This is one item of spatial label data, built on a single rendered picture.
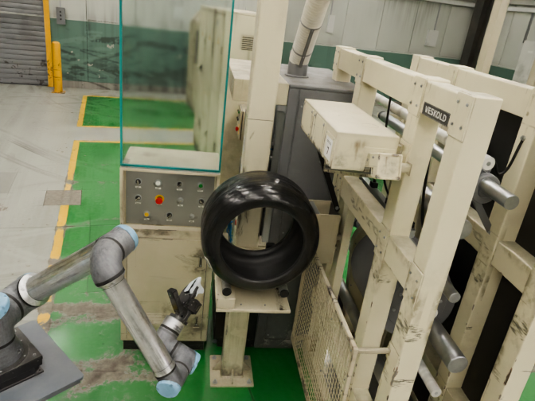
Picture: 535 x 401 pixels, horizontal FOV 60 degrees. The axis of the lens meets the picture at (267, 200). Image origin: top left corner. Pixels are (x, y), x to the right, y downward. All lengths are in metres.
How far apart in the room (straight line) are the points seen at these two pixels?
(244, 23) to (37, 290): 4.09
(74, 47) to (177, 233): 8.69
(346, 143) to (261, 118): 0.67
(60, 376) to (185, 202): 1.11
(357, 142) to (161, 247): 1.50
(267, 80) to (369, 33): 10.63
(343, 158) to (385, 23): 11.34
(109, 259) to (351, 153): 0.97
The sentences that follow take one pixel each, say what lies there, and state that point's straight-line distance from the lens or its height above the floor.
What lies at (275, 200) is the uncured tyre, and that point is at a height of 1.39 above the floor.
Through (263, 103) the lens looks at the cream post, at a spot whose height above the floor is 1.74.
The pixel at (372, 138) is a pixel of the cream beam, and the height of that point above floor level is 1.77.
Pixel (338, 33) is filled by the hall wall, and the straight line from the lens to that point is 12.42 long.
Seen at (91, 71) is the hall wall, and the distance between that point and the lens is 11.22.
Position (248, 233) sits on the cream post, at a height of 1.03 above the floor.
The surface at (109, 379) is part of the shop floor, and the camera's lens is 3.14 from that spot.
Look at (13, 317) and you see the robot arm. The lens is 2.22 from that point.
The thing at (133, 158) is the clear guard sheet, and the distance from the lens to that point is 2.66.
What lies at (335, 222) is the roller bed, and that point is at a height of 1.16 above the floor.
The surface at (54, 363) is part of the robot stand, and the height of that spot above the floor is 0.60.
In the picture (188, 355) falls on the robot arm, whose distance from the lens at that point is 2.05.
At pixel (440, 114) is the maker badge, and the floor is 1.90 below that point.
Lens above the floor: 2.18
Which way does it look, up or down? 23 degrees down
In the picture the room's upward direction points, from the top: 7 degrees clockwise
